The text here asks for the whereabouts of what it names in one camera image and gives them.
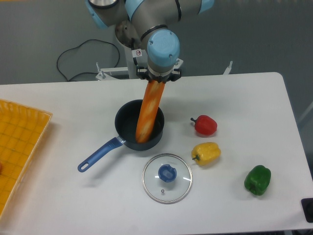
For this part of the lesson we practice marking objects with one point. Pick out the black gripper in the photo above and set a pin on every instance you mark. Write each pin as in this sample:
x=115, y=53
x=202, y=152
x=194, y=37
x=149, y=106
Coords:
x=147, y=73

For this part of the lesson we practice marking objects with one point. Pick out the long orange baguette bread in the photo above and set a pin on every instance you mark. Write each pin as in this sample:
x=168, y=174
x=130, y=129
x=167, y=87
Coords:
x=148, y=111

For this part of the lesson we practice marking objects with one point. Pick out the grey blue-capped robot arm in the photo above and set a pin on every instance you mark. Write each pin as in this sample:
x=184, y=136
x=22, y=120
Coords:
x=150, y=20

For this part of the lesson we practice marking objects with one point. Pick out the red bell pepper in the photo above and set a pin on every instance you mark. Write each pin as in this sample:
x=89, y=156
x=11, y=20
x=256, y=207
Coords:
x=205, y=125

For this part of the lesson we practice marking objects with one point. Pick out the yellow bell pepper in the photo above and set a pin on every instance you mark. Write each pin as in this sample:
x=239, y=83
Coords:
x=205, y=153

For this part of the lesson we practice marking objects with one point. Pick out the glass lid with blue knob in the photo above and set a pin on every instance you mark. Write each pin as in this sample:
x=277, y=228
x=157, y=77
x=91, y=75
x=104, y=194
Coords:
x=167, y=178

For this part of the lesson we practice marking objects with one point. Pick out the yellow woven plastic basket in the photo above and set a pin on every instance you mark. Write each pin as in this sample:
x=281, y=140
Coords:
x=21, y=130

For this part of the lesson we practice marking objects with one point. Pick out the green bell pepper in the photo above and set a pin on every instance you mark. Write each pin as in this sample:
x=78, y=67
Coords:
x=257, y=180

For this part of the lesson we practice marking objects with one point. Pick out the black device at table edge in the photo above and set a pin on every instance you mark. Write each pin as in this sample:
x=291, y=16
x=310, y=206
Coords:
x=307, y=205

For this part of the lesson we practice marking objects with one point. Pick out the dark pot with blue handle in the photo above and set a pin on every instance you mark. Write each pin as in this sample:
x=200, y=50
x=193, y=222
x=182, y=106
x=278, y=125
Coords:
x=125, y=125

